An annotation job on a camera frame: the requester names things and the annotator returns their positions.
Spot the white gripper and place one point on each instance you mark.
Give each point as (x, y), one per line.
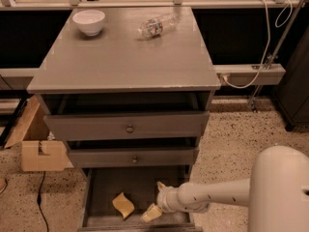
(164, 198)

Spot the yellow sponge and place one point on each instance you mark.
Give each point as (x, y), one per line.
(123, 205)

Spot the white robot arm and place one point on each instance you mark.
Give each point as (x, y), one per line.
(276, 193)

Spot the grey middle drawer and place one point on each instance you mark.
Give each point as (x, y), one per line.
(97, 158)

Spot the grey open bottom drawer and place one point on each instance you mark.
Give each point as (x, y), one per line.
(138, 185)

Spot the grey top drawer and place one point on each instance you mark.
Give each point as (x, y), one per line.
(127, 125)

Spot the grey drawer cabinet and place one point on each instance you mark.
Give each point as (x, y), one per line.
(118, 72)

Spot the cardboard box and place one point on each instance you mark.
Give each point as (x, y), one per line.
(39, 150)

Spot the dark side cabinet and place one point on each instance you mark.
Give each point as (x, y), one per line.
(292, 93)

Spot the clear plastic bottle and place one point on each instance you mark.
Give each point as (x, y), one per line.
(158, 25)

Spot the white ceramic bowl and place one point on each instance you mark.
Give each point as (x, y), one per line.
(89, 22)

